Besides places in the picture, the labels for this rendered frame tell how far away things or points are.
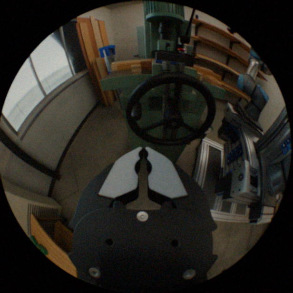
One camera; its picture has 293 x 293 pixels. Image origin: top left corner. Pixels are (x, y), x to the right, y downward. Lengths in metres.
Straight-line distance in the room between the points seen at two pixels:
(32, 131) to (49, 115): 0.33
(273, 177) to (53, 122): 1.92
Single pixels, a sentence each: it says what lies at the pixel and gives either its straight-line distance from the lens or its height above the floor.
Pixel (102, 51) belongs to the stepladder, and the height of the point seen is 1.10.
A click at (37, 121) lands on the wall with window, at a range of 1.42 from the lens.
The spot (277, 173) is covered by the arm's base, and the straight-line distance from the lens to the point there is 0.50.
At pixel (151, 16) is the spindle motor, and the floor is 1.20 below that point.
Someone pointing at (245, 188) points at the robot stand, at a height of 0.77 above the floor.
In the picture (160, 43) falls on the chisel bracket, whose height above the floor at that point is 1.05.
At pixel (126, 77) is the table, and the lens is 0.43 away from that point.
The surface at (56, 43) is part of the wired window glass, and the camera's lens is 1.91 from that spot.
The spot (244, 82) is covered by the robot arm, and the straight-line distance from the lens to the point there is 0.79.
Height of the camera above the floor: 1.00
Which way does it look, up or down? 58 degrees down
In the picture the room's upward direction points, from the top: 4 degrees counter-clockwise
